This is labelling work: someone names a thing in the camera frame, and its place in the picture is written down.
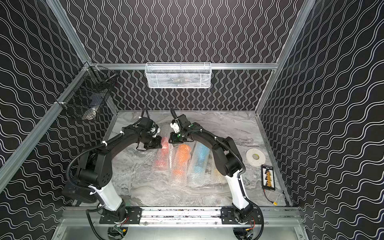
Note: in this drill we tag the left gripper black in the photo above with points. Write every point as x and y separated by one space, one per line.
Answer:
154 142

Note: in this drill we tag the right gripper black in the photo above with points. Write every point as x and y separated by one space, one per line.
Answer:
173 139

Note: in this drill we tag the red wine glass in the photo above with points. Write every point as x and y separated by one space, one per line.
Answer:
161 162

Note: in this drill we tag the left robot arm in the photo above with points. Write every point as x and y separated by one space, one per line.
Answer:
89 175

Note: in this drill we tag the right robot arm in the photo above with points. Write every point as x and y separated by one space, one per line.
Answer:
227 160

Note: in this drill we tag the orange glass in bubble wrap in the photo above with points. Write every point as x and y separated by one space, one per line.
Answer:
181 156

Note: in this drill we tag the blue glass in bubble wrap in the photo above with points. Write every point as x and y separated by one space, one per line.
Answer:
198 165

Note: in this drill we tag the yellow glass in bubble wrap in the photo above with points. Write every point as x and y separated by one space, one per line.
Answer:
216 177

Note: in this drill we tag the white tape roll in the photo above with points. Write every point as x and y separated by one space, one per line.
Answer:
255 157

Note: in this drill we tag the black plastic case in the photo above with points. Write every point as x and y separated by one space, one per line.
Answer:
80 194

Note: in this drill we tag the black box with orange parts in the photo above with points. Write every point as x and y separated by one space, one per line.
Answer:
268 178

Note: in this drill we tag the white wire basket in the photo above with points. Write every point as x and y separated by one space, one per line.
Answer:
179 75

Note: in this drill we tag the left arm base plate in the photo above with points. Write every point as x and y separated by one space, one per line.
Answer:
131 215

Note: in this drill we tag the black wire basket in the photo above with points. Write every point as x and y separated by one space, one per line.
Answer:
89 97

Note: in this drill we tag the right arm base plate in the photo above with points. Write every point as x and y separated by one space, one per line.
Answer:
233 216

